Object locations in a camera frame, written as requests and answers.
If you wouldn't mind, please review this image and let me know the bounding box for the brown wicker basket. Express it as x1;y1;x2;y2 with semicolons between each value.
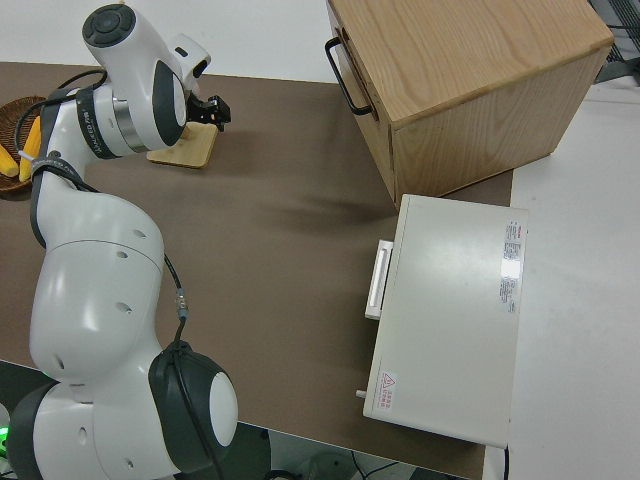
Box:
0;96;52;194

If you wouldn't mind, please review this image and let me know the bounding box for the black wire mesh rack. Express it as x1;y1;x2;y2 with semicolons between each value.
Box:
596;0;640;85

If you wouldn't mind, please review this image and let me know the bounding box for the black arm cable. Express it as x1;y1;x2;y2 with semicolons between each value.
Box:
14;68;227;480

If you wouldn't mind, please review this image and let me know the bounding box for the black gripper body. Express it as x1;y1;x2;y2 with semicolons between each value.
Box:
187;93;218;125

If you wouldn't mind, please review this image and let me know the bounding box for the wooden cabinet box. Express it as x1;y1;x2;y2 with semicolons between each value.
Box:
325;0;615;202

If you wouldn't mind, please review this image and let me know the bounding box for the yellow corn cob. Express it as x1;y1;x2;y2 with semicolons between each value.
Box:
18;116;44;182
0;144;22;177

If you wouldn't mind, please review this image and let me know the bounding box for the black cabinet handle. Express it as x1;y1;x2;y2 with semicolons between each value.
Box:
324;38;374;116

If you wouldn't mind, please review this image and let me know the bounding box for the brown table mat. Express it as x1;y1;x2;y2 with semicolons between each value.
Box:
0;61;516;480

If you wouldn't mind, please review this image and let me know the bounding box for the white toaster oven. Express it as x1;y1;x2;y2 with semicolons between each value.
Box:
355;193;530;448

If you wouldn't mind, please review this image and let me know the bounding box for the wooden mug tree stand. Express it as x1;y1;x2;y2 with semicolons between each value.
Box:
146;122;223;170

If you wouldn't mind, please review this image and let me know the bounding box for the white oven door handle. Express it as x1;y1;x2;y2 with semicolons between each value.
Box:
363;239;395;321

